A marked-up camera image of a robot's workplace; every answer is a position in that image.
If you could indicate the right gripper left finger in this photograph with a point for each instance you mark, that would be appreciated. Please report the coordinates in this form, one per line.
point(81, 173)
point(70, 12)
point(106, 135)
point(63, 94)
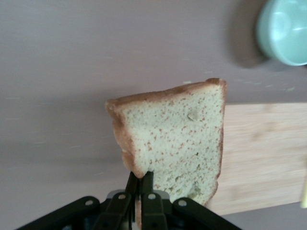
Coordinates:
point(115, 210)

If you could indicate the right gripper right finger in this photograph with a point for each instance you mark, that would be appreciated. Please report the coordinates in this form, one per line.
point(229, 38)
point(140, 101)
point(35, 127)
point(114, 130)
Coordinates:
point(153, 210)

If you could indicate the plain bread slice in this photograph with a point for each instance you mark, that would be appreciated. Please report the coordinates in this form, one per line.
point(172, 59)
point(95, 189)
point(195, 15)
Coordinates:
point(172, 134)

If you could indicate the wooden cutting board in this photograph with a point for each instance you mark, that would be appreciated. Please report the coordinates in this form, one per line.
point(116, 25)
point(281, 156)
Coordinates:
point(261, 155)

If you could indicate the yellow plastic fork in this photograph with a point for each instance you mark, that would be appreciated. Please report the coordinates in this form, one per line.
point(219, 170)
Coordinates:
point(304, 194)

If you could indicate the mint green bowl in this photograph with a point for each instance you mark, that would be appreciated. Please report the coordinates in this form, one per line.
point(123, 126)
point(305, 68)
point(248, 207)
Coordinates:
point(285, 31)

